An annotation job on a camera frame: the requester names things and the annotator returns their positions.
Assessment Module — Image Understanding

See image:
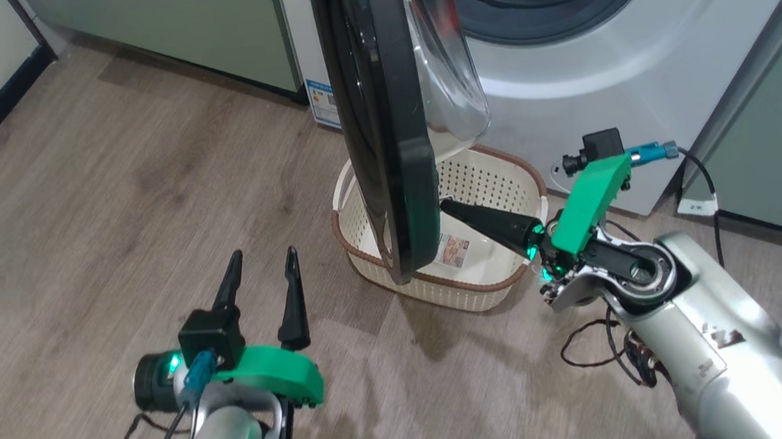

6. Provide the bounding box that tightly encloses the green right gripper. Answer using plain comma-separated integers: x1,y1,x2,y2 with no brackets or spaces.
438,154,640,289

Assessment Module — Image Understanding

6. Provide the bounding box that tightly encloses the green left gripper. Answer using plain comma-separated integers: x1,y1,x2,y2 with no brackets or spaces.
202,244,327,415

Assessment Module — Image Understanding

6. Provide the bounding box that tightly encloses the black glass washing machine door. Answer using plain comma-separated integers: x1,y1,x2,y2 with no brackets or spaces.
308,0,504,291

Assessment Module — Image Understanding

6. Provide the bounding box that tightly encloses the cream perforated laundry basket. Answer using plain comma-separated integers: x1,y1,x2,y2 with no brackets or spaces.
327,139,557,324

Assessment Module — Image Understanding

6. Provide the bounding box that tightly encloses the paper label inside basket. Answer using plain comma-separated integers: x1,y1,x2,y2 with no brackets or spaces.
432,233,472,270

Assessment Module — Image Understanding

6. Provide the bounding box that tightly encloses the white washing machine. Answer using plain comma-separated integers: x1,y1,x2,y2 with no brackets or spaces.
276,0,782,245

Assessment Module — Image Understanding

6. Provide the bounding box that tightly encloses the blue energy label sticker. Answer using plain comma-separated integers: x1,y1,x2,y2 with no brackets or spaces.
305,77,342,130

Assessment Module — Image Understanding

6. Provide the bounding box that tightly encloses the left cable blue connector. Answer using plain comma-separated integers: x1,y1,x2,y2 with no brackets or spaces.
115,351,224,439

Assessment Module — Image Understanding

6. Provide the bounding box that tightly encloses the cable blue connector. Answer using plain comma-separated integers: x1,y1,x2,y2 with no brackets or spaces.
115,351,224,439
626,137,725,278

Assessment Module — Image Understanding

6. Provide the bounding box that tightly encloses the right cable blue connector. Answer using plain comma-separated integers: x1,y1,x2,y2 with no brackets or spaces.
626,137,725,278

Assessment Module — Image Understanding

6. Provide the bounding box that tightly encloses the thin black cable loop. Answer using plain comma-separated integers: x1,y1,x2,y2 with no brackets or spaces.
556,303,660,395

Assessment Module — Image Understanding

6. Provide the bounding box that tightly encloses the white wall plug tag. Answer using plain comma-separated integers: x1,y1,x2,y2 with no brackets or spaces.
677,195,719,218

